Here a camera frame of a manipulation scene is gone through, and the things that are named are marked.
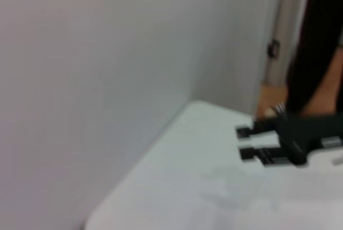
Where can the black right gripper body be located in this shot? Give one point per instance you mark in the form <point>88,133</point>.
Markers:
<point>308,133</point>

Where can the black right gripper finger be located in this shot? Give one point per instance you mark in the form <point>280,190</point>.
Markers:
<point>268,155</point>
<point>257,129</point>

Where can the small silver metal object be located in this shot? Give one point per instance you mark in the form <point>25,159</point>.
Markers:
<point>276,110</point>

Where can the person bare limb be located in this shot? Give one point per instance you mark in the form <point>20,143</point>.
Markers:
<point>329,93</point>

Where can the black door hinge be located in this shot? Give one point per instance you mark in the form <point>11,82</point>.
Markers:
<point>274,48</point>

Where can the person black garment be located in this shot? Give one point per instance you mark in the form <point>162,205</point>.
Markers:
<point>313,39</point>

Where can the grey door frame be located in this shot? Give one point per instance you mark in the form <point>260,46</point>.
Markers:
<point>284,26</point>

